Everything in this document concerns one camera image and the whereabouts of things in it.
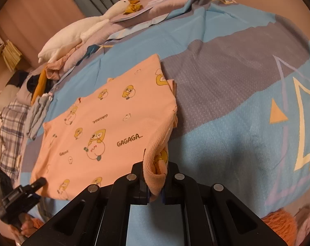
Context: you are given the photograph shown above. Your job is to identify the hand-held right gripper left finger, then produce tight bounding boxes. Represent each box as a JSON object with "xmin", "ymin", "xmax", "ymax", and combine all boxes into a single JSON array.
[{"xmin": 23, "ymin": 162, "xmax": 151, "ymax": 246}]

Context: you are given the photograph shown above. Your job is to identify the stack of yellowish books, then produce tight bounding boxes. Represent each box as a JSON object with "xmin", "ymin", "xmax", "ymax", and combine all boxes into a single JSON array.
[{"xmin": 1, "ymin": 39, "xmax": 23, "ymax": 71}]

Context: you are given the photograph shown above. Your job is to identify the dusty pink crumpled cloth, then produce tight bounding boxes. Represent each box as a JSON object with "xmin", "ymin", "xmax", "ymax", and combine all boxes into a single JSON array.
[{"xmin": 45, "ymin": 46, "xmax": 82, "ymax": 80}]

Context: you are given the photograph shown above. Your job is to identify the blue and grey patterned blanket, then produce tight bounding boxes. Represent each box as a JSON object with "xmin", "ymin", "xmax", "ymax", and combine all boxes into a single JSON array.
[{"xmin": 18, "ymin": 0, "xmax": 310, "ymax": 246}]

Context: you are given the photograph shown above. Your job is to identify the plaid cloth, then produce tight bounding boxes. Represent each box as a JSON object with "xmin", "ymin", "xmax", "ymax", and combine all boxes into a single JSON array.
[{"xmin": 0, "ymin": 100, "xmax": 34, "ymax": 181}]

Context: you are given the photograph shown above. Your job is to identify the yellow crumpled object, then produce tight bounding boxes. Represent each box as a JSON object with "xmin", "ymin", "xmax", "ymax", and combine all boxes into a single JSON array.
[{"xmin": 123, "ymin": 3, "xmax": 143, "ymax": 15}]

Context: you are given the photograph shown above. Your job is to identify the grey folded garment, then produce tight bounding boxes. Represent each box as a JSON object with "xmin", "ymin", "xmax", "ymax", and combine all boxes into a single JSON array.
[{"xmin": 26, "ymin": 92, "xmax": 54, "ymax": 141}]

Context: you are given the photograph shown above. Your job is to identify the person's left hand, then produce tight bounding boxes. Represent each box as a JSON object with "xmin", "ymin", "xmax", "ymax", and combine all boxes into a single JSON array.
[{"xmin": 16, "ymin": 212, "xmax": 46, "ymax": 239}]

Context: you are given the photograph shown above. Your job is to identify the lilac quilt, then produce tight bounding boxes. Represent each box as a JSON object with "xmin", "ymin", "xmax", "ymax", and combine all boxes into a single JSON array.
[{"xmin": 64, "ymin": 0, "xmax": 205, "ymax": 66}]

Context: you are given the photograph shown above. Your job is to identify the white goose plush toy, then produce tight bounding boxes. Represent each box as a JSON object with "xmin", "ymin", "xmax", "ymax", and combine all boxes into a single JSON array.
[{"xmin": 37, "ymin": 0, "xmax": 140, "ymax": 63}]

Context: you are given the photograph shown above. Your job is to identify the white paper sheets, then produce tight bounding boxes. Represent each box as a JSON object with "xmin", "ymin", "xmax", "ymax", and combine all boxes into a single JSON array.
[{"xmin": 111, "ymin": 0, "xmax": 171, "ymax": 23}]

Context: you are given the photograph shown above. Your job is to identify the pink cartoon print shirt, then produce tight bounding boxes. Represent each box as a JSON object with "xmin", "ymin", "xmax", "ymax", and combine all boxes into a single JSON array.
[{"xmin": 30, "ymin": 54, "xmax": 179, "ymax": 202}]

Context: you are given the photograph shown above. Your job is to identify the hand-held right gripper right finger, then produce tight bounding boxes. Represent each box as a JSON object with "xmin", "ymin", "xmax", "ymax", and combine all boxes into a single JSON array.
[{"xmin": 161, "ymin": 162, "xmax": 287, "ymax": 246}]

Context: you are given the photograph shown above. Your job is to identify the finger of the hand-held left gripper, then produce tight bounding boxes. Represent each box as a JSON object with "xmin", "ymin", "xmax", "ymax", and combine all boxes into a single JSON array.
[{"xmin": 29, "ymin": 177, "xmax": 47, "ymax": 193}]

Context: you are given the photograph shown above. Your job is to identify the dark cloth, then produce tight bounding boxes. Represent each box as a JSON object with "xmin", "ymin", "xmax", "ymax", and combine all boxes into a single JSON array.
[{"xmin": 25, "ymin": 75, "xmax": 56, "ymax": 96}]

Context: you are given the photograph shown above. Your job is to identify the orange fluffy object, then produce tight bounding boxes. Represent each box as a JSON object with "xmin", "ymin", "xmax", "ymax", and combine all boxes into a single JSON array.
[{"xmin": 261, "ymin": 209, "xmax": 298, "ymax": 246}]

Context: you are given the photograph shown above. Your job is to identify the mustard yellow cloth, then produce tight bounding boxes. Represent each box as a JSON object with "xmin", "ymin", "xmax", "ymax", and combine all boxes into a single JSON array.
[{"xmin": 31, "ymin": 69, "xmax": 48, "ymax": 106}]

